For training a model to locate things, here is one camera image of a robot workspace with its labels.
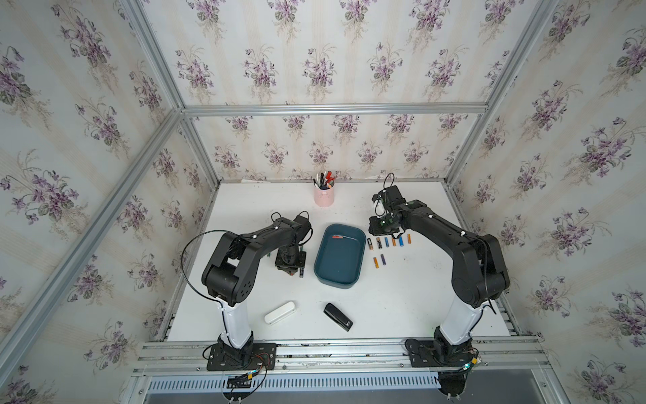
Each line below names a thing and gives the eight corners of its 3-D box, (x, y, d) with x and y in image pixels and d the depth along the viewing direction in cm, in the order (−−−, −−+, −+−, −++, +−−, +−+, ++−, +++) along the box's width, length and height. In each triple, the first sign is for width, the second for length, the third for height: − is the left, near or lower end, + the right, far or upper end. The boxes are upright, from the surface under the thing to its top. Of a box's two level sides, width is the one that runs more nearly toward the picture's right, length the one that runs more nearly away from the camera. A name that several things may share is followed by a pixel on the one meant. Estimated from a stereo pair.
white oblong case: (268, 327, 80) (266, 324, 77) (265, 319, 82) (262, 315, 79) (297, 311, 84) (296, 307, 81) (293, 303, 85) (292, 299, 82)
